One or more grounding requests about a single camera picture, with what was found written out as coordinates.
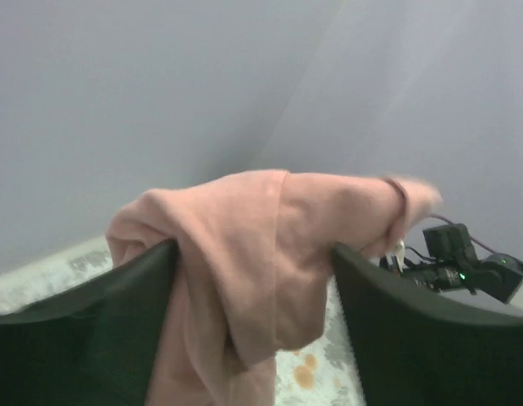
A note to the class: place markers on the pink t shirt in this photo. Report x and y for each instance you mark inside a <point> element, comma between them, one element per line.
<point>254,265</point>

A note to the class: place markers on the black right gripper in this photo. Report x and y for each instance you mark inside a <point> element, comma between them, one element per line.
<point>426,275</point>

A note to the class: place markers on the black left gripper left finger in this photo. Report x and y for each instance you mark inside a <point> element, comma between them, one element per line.
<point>95,344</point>

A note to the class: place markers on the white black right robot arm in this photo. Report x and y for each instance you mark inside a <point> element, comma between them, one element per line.
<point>452,264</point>

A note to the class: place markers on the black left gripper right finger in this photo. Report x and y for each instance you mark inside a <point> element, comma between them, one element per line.
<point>415,347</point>

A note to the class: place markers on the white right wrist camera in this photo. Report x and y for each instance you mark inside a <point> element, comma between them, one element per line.
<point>396,258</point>

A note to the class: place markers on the floral table mat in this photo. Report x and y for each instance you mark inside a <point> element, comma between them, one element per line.
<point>322,373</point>

